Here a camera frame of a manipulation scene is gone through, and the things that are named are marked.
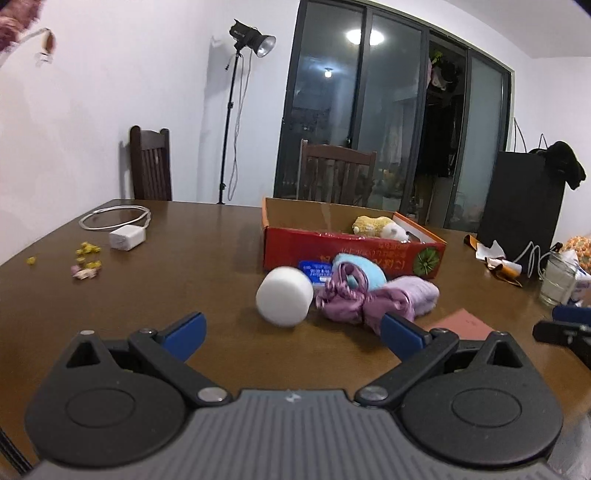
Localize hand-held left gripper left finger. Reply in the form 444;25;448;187
65;312;232;409

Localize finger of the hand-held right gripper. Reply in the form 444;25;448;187
532;320;591;370
552;305;591;325

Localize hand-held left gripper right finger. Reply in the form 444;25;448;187
353;312;532;409

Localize purple satin scrunchie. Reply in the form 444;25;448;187
315;264;370;324
362;290;415;336

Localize light purple fluffy towel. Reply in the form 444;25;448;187
383;276;440;321

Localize light blue fluffy sock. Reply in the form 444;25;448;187
332;253;387;292

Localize white foam cylinder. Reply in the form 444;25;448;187
255;266;315;328

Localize red cardboard box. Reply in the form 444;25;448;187
261;197;448;280

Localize blue white packet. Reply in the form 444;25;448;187
570;270;591;308

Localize clear drinking glass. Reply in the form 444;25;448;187
539;253;579;307

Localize red paper sheet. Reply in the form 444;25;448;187
424;308;496;343

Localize orange patterned bag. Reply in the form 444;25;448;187
560;235;591;273

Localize orange wrapper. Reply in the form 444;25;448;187
484;257;525;289

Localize white plush toy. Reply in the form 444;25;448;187
379;223;411;243

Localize white crumpled wrapper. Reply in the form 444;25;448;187
475;239;509;260

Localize blue tissue packet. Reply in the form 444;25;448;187
298;260;334;289

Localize white charger block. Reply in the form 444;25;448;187
109;225;147;252

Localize yellow plush toy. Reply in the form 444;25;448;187
352;215;394;238

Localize black box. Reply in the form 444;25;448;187
476;150;565;273

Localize scattered yellow petals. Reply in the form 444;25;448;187
25;241;103;271

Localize black garment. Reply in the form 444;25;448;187
529;141;587;191

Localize dark wooden chair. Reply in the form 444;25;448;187
295;138;378;208
129;125;173;201

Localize sliding glass door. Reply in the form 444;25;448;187
273;0;514;232

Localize hanging clothes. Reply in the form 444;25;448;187
427;48;462;90

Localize black studio light on stand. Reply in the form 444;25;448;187
216;18;277;205

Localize pink artificial flower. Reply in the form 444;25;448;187
0;0;42;49

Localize thin white cable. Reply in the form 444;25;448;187
519;242;548;280

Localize white charger cable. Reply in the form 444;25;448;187
79;206;152;232

